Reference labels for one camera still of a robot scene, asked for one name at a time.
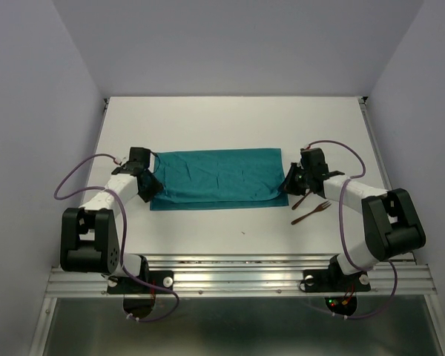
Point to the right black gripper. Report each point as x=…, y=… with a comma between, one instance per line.
x=288, y=186

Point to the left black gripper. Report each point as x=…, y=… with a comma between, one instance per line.
x=156, y=188

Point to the teal cloth napkin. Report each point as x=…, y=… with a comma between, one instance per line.
x=220, y=179

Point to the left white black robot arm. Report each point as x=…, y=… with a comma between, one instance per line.
x=89, y=236

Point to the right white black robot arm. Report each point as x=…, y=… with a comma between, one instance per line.
x=390, y=222

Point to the brown wooden spoon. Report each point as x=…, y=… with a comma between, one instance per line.
x=300, y=201

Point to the brown wooden fork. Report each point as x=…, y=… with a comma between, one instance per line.
x=320, y=208

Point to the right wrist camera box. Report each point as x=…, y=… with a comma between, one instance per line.
x=313, y=161

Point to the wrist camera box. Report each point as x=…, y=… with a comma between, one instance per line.
x=313, y=161
x=139, y=158

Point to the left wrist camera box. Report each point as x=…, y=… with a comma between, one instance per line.
x=139, y=158

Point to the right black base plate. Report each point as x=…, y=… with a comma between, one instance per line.
x=326, y=281

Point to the aluminium frame rail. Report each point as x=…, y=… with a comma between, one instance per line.
x=278, y=275

